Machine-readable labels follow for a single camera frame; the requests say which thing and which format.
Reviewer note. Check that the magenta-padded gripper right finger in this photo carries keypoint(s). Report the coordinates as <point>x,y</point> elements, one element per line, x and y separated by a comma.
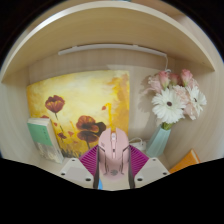
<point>139,161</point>

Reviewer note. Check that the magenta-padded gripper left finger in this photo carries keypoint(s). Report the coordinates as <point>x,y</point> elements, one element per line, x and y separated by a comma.
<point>88,161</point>

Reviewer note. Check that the yellow poppy canvas painting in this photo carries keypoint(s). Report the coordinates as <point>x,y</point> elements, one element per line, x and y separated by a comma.
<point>80,96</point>

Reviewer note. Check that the green-covered book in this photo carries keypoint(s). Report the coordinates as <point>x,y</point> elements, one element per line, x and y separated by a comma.
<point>41,133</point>

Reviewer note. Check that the white light bar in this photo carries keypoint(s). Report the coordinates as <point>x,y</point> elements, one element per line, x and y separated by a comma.
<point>110,47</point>

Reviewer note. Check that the pink and white flower bouquet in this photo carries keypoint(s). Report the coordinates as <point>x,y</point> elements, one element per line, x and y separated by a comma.
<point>170,103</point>

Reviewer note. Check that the teal faceted vase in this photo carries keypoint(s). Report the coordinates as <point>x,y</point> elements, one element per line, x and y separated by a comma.
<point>159,141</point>

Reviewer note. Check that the pink computer mouse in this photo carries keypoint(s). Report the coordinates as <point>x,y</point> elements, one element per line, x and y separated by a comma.
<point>113,153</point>

